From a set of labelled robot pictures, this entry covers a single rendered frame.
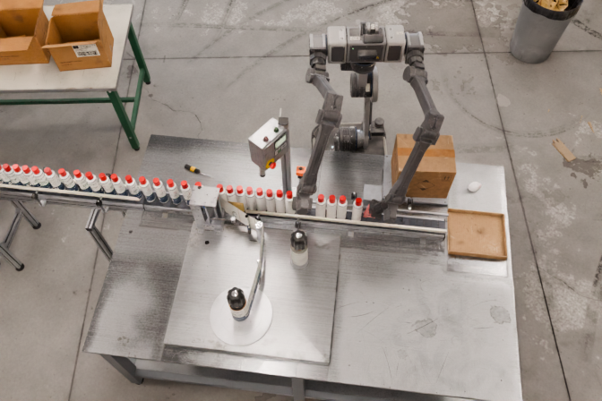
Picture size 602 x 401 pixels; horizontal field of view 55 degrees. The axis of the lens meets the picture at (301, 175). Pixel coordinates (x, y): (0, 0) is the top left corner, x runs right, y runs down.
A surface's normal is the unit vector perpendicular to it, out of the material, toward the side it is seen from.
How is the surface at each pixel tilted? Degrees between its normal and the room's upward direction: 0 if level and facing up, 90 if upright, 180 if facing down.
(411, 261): 0
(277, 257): 0
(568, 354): 0
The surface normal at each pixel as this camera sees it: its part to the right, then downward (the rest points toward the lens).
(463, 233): -0.01, -0.53
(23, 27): 0.04, 0.85
